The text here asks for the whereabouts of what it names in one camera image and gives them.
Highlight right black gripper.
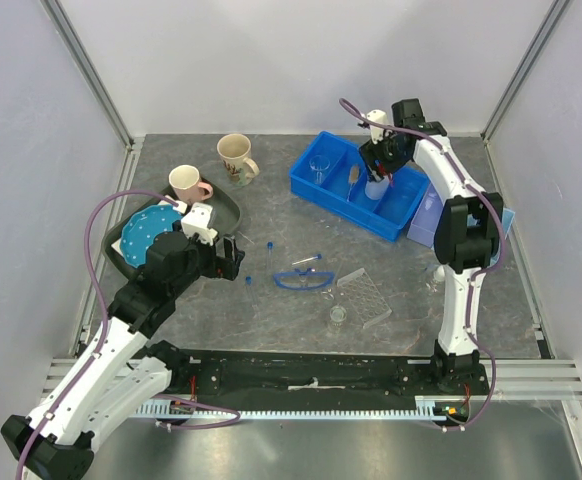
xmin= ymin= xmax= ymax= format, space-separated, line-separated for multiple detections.
xmin=357 ymin=126 xmax=409 ymax=184

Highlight dark green tray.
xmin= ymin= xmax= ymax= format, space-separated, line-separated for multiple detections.
xmin=101 ymin=180 xmax=243 ymax=279

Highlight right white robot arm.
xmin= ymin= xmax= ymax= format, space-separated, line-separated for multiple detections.
xmin=352 ymin=99 xmax=505 ymax=394

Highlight slotted cable duct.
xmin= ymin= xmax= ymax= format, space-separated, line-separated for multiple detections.
xmin=131 ymin=397 xmax=469 ymax=422

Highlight purple cable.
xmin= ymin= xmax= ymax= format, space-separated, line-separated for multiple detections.
xmin=15 ymin=189 xmax=243 ymax=480
xmin=339 ymin=97 xmax=505 ymax=432

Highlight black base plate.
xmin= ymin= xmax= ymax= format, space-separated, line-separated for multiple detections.
xmin=140 ymin=341 xmax=489 ymax=399

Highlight clear well plate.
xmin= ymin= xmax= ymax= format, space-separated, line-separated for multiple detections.
xmin=336 ymin=268 xmax=392 ymax=329

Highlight glass flask white stopper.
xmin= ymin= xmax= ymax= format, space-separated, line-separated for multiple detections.
xmin=423 ymin=264 xmax=445 ymax=293

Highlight tan bristle tube brush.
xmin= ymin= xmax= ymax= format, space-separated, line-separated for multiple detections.
xmin=346 ymin=164 xmax=361 ymax=202

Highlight white square plate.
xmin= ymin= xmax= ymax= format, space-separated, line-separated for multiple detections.
xmin=109 ymin=193 xmax=192 ymax=256

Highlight white red wash bottle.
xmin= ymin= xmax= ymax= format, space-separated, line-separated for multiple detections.
xmin=364 ymin=174 xmax=392 ymax=201

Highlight small glass bottle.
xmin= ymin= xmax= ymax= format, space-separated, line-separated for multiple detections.
xmin=327 ymin=305 xmax=347 ymax=334

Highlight blue safety glasses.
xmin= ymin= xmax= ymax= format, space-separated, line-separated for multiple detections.
xmin=273 ymin=268 xmax=335 ymax=291

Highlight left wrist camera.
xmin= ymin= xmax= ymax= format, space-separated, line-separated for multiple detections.
xmin=181 ymin=202 xmax=218 ymax=245

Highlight blue divided storage bin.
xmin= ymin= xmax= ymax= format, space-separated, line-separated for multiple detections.
xmin=289 ymin=131 xmax=430 ymax=242

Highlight glass stirring rod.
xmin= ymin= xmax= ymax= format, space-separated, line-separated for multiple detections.
xmin=331 ymin=256 xmax=348 ymax=285

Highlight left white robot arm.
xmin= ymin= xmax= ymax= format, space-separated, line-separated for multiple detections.
xmin=1 ymin=232 xmax=245 ymax=479

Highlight clear glass beaker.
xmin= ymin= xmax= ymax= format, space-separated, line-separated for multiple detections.
xmin=309 ymin=155 xmax=331 ymax=185

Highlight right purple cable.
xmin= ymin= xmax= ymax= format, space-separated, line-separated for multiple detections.
xmin=339 ymin=97 xmax=505 ymax=432

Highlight beige floral mug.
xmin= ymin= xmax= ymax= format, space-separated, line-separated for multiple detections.
xmin=216 ymin=133 xmax=260 ymax=186

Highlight blue polka dot plate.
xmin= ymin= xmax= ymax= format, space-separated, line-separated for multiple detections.
xmin=120 ymin=204 xmax=183 ymax=268

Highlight purple small bin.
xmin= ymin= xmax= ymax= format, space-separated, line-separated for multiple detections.
xmin=407 ymin=184 xmax=443 ymax=248

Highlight light blue outer bin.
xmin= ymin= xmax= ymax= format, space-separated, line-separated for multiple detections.
xmin=490 ymin=208 xmax=515 ymax=266

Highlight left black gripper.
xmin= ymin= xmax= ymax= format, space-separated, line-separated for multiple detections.
xmin=170 ymin=230 xmax=244 ymax=297

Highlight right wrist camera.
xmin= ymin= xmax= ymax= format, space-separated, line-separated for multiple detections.
xmin=365 ymin=109 xmax=388 ymax=144

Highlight pink cream mug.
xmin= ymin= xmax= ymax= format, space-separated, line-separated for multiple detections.
xmin=168 ymin=165 xmax=214 ymax=205

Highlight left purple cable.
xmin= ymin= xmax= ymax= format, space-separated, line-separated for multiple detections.
xmin=15 ymin=189 xmax=243 ymax=480

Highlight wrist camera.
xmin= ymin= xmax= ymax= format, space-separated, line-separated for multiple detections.
xmin=181 ymin=202 xmax=218 ymax=245
xmin=365 ymin=109 xmax=388 ymax=144

